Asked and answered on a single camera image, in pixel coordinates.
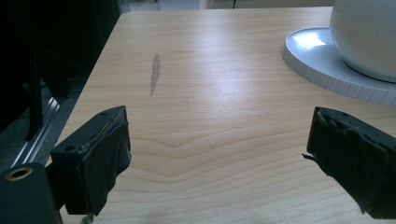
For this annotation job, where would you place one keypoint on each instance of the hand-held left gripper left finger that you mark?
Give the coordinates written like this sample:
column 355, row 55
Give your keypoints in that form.
column 93, row 161

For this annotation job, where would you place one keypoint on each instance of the black stand leg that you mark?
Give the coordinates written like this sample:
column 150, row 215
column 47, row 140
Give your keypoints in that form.
column 35, row 102

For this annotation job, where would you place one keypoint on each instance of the dark furniture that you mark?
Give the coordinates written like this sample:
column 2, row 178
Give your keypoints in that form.
column 62, row 31

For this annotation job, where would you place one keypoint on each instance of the white round dome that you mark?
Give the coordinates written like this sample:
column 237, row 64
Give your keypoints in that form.
column 367, row 34

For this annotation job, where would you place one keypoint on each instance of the white flat stand base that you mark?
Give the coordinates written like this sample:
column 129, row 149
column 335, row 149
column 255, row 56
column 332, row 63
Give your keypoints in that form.
column 314, row 59

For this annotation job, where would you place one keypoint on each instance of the aluminium rail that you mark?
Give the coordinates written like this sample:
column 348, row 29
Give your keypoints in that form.
column 39, row 133

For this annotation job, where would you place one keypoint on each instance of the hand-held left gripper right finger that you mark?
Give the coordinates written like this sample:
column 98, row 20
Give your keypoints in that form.
column 355, row 161

